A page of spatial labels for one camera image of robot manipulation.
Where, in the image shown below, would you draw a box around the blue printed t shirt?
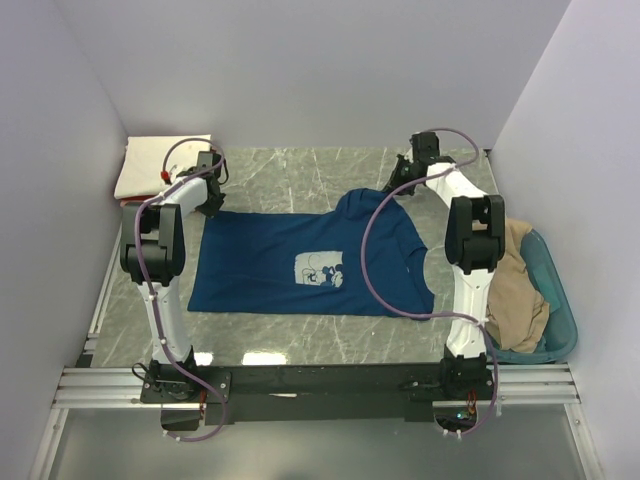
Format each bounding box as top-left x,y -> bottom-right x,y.
187,189 -> 435,316

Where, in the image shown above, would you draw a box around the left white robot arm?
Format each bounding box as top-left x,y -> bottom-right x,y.
120,141 -> 228,402

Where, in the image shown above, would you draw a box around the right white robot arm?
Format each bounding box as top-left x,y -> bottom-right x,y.
383,129 -> 506,399

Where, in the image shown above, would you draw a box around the folded cream t shirt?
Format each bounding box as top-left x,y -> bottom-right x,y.
114,135 -> 211,200

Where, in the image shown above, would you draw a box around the folded dark red t shirt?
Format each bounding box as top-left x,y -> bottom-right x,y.
120,198 -> 144,207

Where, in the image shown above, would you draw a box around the tan t shirt in bin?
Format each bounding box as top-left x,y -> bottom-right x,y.
486,218 -> 550,354

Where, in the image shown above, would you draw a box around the teal plastic bin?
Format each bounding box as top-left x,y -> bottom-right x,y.
493,229 -> 578,365

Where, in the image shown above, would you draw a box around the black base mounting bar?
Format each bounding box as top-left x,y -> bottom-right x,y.
140,358 -> 496,425

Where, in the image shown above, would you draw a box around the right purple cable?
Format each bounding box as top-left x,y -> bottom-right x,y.
360,126 -> 501,439

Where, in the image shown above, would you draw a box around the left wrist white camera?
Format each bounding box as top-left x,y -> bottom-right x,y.
160,170 -> 177,185

